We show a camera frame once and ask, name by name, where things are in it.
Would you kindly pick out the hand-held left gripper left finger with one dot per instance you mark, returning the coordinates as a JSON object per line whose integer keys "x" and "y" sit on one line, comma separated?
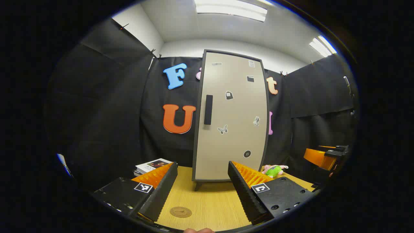
{"x": 161, "y": 191}

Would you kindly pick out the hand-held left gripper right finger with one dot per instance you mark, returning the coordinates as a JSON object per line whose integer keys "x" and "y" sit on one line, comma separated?
{"x": 242, "y": 191}

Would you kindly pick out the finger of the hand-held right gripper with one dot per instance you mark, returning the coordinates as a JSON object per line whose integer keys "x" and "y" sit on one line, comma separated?
{"x": 318, "y": 158}

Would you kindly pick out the round brown coaster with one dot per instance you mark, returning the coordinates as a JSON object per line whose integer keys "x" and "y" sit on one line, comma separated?
{"x": 180, "y": 212}

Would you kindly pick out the beige cabinet door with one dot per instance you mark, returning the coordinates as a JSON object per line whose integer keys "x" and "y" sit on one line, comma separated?
{"x": 236, "y": 145}

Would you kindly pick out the dark grey cabinet body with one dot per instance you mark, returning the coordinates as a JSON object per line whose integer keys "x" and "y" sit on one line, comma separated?
{"x": 197, "y": 185}

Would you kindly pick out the green and pink plush toy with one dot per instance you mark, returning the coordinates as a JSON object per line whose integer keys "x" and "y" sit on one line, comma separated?
{"x": 274, "y": 170}

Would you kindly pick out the black backdrop cloth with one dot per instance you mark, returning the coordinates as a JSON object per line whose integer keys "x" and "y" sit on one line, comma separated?
{"x": 113, "y": 113}

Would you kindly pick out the narrow ceiling light panel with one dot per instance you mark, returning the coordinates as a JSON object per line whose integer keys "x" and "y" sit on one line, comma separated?
{"x": 322, "y": 47}

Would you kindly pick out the large ceiling light panel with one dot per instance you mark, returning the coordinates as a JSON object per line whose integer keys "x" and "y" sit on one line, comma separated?
{"x": 231, "y": 9}

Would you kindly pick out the grey metal bracket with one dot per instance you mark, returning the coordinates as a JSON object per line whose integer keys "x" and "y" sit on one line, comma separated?
{"x": 348, "y": 85}

